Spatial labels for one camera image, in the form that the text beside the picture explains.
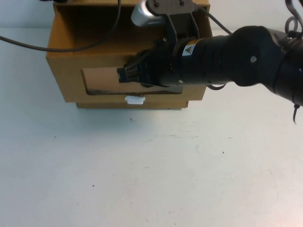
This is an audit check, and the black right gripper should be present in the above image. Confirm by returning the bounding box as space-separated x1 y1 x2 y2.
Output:
117 37 183 89

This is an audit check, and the white plastic drawer handle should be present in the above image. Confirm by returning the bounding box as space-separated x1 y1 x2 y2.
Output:
125 95 144 105

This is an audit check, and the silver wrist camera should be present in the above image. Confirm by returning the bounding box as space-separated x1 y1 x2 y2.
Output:
131 0 168 26

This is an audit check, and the dark wrist camera bracket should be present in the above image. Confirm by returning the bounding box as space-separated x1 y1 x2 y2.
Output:
146 0 201 44

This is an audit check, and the thin black cable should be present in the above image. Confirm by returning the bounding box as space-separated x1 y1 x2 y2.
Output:
0 0 122 52

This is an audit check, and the black camera cable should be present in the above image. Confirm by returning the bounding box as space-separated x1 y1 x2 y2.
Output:
197 6 235 35

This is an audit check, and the grey arm cable bundle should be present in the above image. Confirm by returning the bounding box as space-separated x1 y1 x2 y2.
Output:
285 0 303 40

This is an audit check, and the black cable tie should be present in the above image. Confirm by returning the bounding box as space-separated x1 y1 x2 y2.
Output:
292 104 300 125

